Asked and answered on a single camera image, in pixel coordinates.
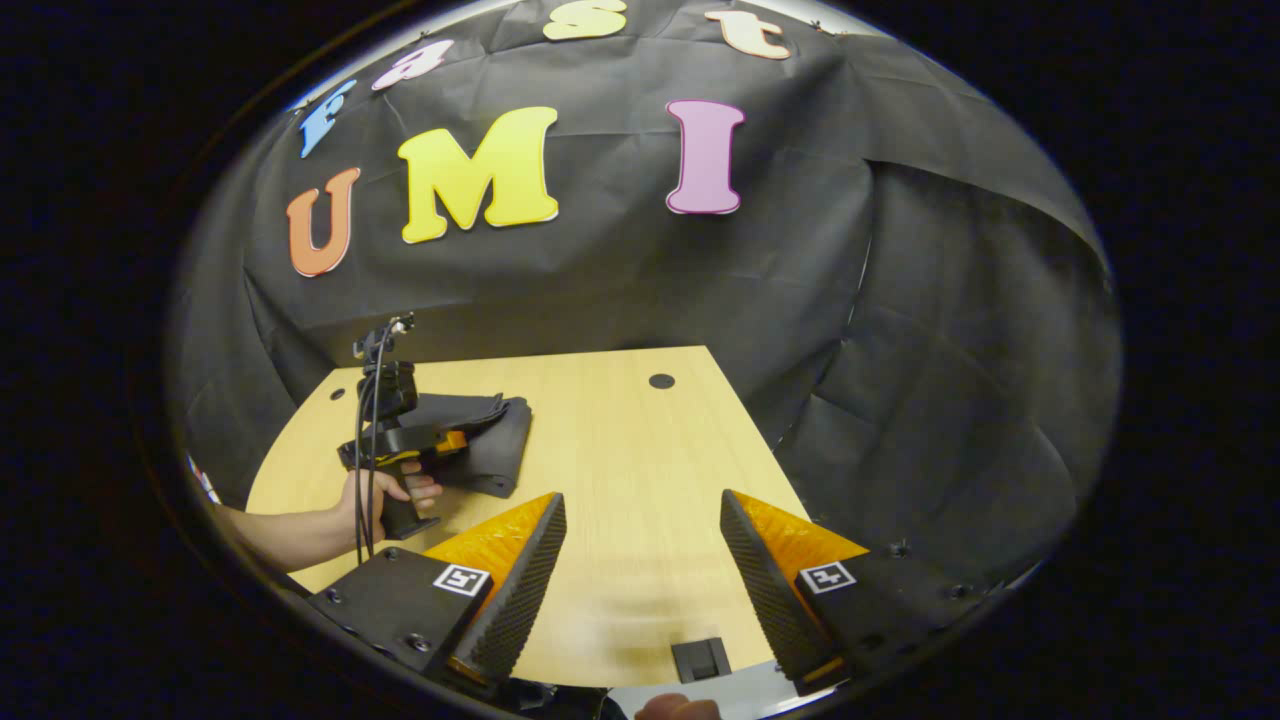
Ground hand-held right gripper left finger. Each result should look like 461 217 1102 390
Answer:
308 491 569 691

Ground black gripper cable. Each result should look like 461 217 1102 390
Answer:
352 335 391 563

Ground black table cable cover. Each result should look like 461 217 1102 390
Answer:
671 636 732 684

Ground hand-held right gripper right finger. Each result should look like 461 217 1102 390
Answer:
719 489 1006 699

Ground dark jeans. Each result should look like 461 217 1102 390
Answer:
398 392 534 500

